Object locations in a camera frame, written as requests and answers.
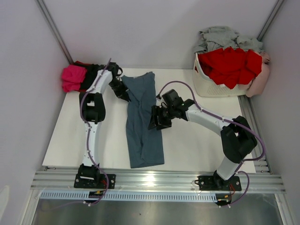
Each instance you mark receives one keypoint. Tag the red t-shirt in basket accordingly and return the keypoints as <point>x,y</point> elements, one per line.
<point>231,67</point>

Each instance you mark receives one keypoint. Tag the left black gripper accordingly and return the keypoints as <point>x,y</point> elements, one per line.
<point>123,94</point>

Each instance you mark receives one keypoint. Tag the folded pink t-shirt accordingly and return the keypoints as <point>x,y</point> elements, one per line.
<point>72,77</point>

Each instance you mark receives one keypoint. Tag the right corner aluminium post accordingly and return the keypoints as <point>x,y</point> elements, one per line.
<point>270,19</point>

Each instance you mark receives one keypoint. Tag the corner aluminium post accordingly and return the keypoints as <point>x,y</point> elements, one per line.
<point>54,29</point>
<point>270,19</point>

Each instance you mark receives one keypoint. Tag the white slotted cable duct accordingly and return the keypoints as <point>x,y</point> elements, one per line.
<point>129,196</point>

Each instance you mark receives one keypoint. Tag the aluminium mounting rail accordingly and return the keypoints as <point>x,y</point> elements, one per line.
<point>152,181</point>

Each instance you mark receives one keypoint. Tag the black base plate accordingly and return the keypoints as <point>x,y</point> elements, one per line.
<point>206,182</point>
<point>95,183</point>

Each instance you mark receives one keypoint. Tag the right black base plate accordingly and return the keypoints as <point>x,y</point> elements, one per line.
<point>206,182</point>

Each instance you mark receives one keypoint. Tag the folded dark red t-shirt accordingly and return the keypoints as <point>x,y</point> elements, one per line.
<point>80,62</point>

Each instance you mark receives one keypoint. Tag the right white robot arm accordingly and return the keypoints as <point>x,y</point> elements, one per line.
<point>236,136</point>

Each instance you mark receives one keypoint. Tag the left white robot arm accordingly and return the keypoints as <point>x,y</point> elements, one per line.
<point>93,113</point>

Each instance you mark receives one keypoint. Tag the left corner aluminium post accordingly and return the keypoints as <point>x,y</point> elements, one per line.
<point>54,29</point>

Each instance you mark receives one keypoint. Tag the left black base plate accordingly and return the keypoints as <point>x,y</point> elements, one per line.
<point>95,183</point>

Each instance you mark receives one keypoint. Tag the light pink garment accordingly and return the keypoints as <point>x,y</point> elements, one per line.
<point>258,84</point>

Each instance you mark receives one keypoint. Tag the right side aluminium rail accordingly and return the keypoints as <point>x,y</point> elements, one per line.
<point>247,110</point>

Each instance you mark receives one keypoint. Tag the white laundry basket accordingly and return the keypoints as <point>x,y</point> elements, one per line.
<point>205,87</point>

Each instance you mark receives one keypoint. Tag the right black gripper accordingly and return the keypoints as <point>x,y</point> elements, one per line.
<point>156,111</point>

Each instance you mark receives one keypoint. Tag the grey t-shirt in basket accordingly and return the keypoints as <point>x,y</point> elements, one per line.
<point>216,37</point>

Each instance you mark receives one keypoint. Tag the folded black t-shirt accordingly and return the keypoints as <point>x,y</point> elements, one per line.
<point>96,69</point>

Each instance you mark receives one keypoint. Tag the blue-grey t-shirt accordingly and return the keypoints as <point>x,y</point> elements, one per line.
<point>145,147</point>

